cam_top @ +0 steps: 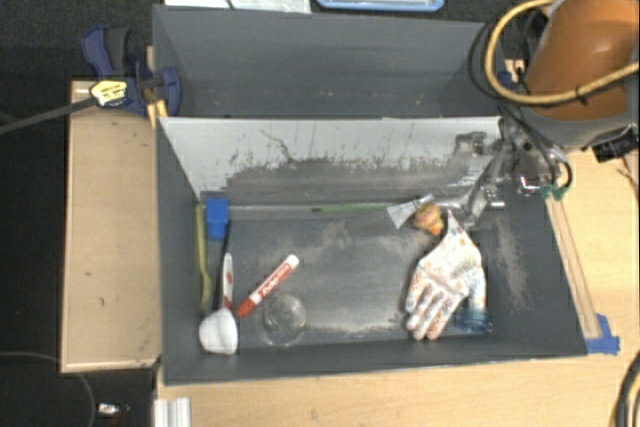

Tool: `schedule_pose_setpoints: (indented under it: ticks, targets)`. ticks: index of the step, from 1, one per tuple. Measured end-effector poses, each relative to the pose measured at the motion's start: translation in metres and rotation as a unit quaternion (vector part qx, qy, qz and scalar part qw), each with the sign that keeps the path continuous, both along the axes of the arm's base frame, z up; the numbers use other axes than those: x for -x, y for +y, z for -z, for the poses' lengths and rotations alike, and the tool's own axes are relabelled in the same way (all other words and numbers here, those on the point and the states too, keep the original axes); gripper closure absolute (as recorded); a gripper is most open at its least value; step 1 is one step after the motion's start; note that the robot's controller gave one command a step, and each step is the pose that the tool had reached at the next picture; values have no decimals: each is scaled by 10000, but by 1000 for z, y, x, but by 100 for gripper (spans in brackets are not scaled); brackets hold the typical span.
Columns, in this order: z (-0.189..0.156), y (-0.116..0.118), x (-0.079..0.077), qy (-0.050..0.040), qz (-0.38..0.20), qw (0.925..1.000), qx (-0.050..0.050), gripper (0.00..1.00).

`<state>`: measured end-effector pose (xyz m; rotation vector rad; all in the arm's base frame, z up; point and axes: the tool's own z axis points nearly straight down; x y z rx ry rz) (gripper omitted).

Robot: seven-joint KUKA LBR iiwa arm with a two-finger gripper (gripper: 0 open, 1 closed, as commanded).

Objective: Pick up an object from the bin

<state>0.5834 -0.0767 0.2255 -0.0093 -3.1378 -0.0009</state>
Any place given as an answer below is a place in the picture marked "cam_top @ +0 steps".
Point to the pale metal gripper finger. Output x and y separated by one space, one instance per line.
465 160
482 205

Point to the orange and pink toy top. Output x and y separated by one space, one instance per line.
426 216

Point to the clear plastic packet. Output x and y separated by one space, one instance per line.
402 215

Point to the white patterned glove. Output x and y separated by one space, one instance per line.
447 285

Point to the clear blue cap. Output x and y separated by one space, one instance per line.
472 321

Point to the grey metal bin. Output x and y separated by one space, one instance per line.
350 265

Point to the dark green flat block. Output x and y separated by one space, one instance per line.
310 211

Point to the clear glass ball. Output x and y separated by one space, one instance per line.
284 319

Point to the red and white marker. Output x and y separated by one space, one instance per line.
267 286

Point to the small blue block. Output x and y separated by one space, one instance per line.
216 216

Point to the thin black stick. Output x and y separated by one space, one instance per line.
222 265

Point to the yellow-green toothbrush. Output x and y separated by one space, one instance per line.
204 265

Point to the white and red scoop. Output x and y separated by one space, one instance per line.
219 332

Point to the pale wood board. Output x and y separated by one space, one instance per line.
110 235

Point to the black cylinder on white bracket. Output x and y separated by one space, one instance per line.
614 145

